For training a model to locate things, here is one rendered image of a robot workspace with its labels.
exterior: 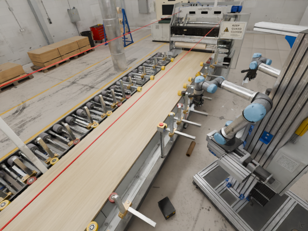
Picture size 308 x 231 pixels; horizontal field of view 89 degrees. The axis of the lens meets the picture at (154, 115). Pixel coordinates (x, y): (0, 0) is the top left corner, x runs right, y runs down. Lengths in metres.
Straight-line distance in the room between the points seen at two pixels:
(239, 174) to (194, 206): 0.99
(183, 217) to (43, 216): 1.54
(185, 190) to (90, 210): 1.40
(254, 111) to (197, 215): 1.63
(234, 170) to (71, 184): 1.53
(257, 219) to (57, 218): 2.02
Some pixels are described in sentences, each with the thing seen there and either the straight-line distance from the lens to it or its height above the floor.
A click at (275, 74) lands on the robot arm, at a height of 1.61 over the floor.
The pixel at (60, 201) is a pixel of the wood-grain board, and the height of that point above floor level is 0.90.
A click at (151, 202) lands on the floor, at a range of 2.47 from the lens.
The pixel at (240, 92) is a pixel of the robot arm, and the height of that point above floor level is 1.61.
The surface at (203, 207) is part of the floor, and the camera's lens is 2.49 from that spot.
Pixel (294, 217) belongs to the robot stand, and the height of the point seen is 0.21.
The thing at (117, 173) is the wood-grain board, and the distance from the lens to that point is 1.68.
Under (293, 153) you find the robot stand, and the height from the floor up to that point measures 1.23.
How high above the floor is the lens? 2.30
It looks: 40 degrees down
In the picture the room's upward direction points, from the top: 5 degrees counter-clockwise
